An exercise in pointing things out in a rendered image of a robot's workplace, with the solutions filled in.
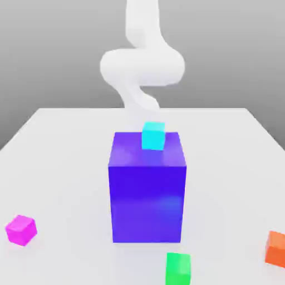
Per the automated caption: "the large purple box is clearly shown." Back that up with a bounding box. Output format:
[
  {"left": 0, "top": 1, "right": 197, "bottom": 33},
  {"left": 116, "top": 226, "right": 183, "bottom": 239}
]
[{"left": 107, "top": 131, "right": 188, "bottom": 244}]

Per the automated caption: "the small cyan cube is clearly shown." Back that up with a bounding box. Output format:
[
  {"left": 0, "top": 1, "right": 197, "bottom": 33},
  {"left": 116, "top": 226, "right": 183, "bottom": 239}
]
[{"left": 141, "top": 121, "right": 166, "bottom": 151}]

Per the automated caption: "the small green cube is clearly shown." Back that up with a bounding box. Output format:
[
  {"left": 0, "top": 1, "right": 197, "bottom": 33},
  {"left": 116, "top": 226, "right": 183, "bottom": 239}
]
[{"left": 165, "top": 252, "right": 192, "bottom": 285}]

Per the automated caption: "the small orange cube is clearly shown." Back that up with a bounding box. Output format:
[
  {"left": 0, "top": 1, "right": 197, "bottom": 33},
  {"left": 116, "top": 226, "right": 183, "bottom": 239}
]
[{"left": 264, "top": 230, "right": 285, "bottom": 269}]

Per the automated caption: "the small magenta cube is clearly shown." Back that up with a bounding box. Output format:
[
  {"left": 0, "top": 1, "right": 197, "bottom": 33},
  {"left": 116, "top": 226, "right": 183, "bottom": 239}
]
[{"left": 4, "top": 214, "right": 38, "bottom": 247}]

